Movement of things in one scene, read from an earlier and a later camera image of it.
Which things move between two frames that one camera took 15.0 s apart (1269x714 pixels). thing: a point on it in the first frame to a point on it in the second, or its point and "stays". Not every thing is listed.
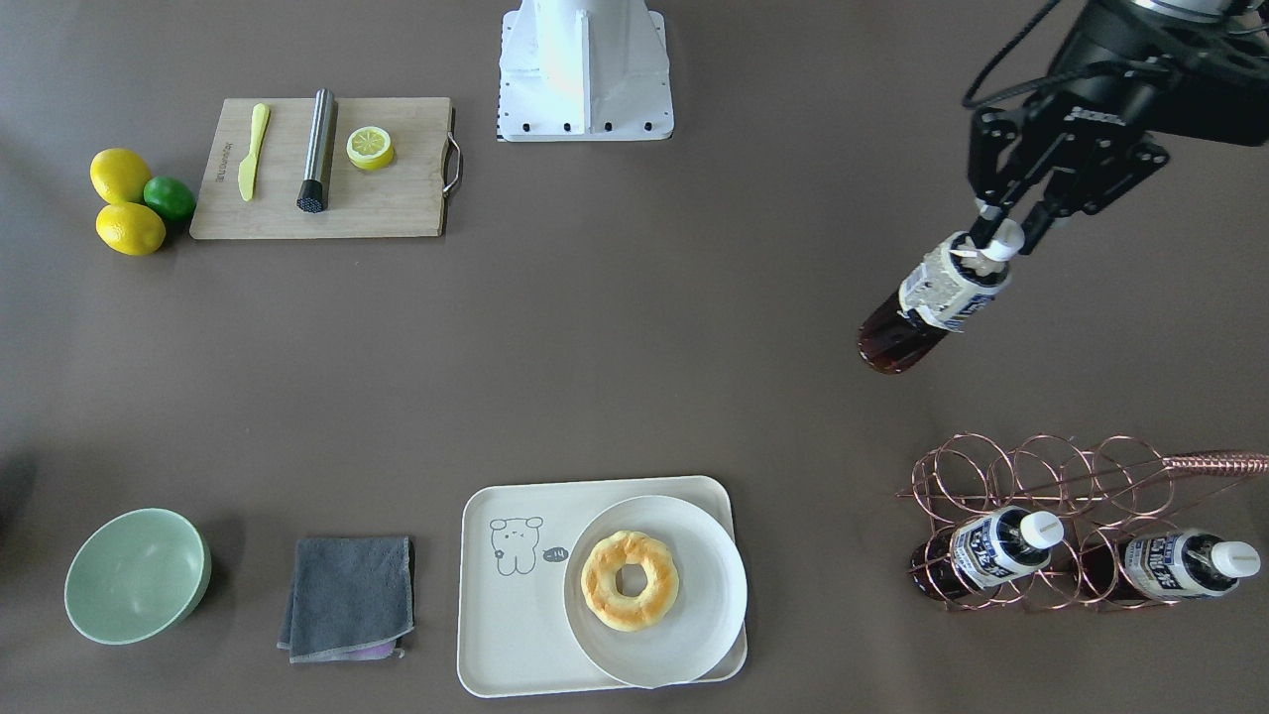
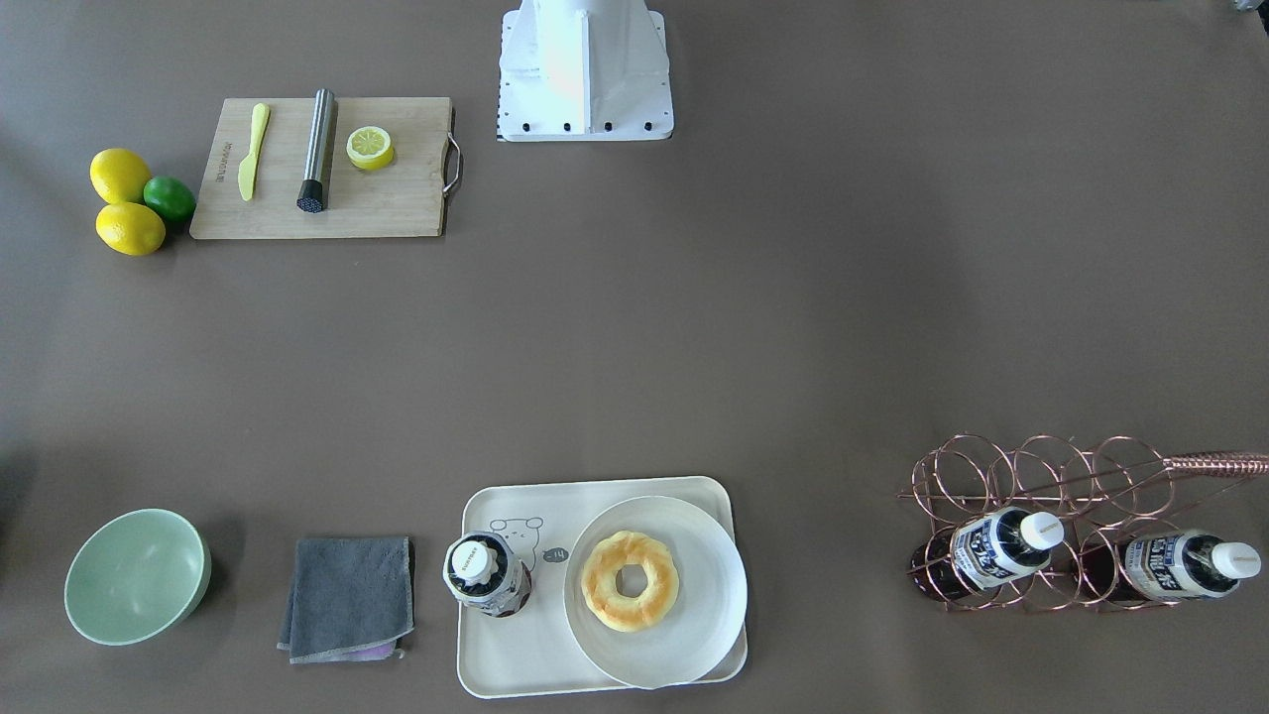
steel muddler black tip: (312, 193) stays
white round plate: (655, 591) stays
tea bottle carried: (943, 292) to (482, 570)
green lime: (170, 196) stays
